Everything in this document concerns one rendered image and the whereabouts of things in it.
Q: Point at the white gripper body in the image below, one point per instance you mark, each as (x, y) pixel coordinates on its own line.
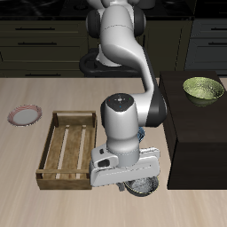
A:
(133, 171)

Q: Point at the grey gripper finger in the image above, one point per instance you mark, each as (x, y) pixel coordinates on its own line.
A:
(120, 186)

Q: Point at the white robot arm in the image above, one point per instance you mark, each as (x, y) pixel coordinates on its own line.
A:
(118, 35)

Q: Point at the black bowl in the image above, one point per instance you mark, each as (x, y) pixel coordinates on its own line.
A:
(142, 186)

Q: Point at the green bowl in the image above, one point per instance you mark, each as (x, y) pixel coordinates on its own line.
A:
(203, 90)

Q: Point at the white plate with red rim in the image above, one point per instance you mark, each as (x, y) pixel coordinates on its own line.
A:
(24, 115)

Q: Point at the wooden slat tray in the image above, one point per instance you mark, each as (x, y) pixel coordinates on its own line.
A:
(69, 147)

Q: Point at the dark wooden cabinet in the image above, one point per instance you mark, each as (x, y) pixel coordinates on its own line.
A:
(198, 142)

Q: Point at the grey kitchen drawer cupboard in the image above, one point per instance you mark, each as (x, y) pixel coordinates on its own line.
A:
(207, 44)

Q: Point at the dark kitchen drawer cupboard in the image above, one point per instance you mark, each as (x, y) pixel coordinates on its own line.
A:
(44, 47)

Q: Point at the black kitchen countertop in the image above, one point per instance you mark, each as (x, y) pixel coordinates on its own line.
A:
(41, 9)

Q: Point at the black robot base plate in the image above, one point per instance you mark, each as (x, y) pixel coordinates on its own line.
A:
(85, 65)

